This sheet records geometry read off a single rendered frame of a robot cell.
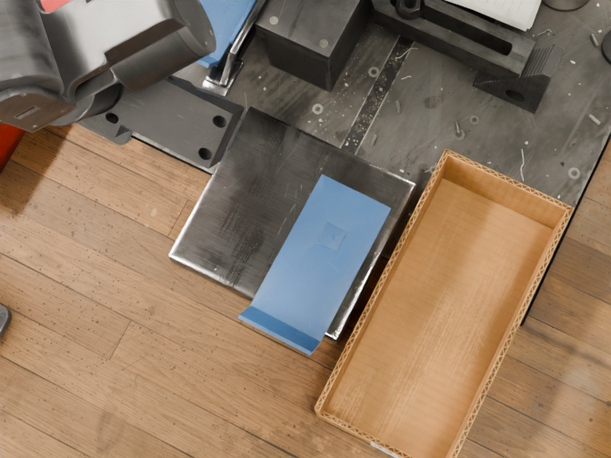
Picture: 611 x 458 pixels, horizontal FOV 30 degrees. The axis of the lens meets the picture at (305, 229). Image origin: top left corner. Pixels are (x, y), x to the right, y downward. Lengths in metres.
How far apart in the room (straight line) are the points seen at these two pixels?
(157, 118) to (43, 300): 0.32
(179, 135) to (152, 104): 0.03
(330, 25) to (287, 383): 0.32
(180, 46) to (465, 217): 0.40
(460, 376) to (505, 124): 0.24
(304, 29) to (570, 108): 0.26
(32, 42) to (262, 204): 0.39
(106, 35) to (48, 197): 0.39
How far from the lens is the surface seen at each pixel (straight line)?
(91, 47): 0.72
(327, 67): 1.03
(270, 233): 1.02
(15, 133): 1.09
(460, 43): 1.02
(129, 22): 0.71
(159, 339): 1.03
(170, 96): 0.79
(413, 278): 1.03
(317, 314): 1.00
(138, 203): 1.06
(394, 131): 1.07
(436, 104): 1.08
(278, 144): 1.04
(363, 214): 1.02
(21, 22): 0.70
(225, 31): 1.01
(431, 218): 1.04
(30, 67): 0.68
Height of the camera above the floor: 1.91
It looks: 75 degrees down
